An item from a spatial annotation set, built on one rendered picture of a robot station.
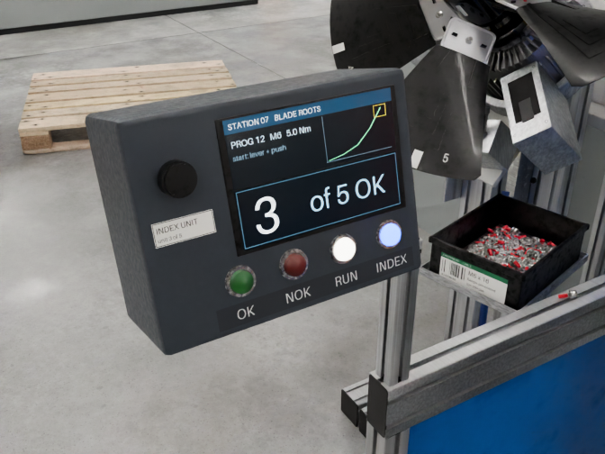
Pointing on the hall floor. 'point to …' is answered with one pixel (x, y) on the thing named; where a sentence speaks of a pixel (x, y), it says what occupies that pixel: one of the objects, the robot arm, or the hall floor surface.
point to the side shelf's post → (595, 265)
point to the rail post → (396, 443)
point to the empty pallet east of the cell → (107, 96)
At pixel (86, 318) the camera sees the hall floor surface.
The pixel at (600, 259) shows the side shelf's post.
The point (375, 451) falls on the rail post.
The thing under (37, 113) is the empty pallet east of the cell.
